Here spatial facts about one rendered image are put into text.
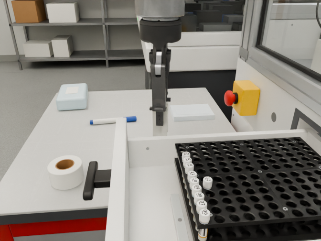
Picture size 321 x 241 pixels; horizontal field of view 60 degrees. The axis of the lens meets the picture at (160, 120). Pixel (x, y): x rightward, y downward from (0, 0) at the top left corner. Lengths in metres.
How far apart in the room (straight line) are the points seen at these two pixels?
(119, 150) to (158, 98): 0.15
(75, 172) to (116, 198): 0.28
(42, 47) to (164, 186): 3.99
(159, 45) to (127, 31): 4.04
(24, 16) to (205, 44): 3.39
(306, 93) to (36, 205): 0.54
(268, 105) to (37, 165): 0.55
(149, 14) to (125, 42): 4.08
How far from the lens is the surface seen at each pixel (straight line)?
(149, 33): 0.49
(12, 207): 0.62
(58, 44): 4.26
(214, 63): 1.20
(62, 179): 0.60
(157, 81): 0.49
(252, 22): 0.78
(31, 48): 4.43
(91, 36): 4.58
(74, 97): 0.95
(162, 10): 0.48
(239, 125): 0.86
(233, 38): 1.20
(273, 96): 0.66
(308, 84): 0.55
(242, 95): 0.70
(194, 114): 0.86
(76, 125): 0.86
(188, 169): 0.40
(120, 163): 0.38
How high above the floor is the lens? 1.15
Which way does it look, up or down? 27 degrees down
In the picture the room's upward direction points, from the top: straight up
